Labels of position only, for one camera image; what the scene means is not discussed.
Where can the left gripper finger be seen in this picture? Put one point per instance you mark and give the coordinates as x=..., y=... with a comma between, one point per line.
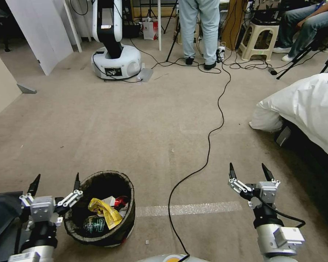
x=71, y=197
x=30, y=192

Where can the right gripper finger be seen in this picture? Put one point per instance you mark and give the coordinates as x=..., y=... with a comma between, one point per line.
x=238, y=185
x=269, y=174

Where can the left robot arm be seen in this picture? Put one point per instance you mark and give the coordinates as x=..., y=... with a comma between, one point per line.
x=30, y=255

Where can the clear floor tape strip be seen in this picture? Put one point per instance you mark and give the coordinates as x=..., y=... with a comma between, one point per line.
x=191, y=208

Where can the round dark trash bin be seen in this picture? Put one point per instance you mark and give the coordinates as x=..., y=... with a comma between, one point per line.
x=125, y=218

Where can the grey flat floor plate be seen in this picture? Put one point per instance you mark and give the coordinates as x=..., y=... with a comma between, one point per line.
x=145, y=75

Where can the dark green snack bag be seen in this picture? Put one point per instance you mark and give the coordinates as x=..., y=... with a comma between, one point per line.
x=94, y=226

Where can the white crumpled paper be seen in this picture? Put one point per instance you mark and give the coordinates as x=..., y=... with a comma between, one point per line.
x=108, y=200

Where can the dark grey sheet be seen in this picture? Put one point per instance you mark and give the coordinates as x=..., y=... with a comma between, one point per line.
x=1, y=218

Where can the yellow crumpled wrapper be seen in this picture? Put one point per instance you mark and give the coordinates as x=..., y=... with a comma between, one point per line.
x=106, y=213

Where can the red can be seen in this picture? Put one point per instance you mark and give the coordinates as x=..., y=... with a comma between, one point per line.
x=122, y=202

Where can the white bed duvet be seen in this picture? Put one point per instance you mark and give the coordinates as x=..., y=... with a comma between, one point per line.
x=306, y=109

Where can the white robot front shell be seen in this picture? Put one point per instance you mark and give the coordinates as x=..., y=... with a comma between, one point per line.
x=166, y=258

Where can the black power adapter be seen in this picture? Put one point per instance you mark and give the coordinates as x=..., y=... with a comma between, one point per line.
x=272, y=71

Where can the grey wedge foot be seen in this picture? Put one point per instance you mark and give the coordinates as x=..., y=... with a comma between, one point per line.
x=26, y=89

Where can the black tripod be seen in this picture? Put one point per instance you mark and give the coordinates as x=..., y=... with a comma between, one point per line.
x=172, y=41
x=303, y=56

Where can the white power strip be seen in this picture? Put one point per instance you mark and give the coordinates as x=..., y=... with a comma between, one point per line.
x=220, y=53

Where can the beige plastic stool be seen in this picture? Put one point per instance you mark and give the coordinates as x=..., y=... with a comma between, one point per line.
x=258, y=38

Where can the white wheeled robot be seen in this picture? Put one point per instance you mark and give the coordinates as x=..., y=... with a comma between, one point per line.
x=112, y=54

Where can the seated person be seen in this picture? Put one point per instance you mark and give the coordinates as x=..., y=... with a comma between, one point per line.
x=303, y=24

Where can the standing person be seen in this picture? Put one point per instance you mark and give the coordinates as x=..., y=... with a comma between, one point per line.
x=207, y=30

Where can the white partition board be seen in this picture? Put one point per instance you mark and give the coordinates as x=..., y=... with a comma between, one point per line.
x=41, y=30

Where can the white and red paper bag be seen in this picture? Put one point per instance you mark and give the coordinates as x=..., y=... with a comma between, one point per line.
x=150, y=29

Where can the white table leg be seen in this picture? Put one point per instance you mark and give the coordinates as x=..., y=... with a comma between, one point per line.
x=159, y=24

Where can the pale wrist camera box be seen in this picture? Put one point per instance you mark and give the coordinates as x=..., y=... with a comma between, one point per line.
x=42, y=208
x=267, y=192

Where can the dark bed frame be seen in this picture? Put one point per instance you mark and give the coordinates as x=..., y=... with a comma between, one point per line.
x=317, y=174

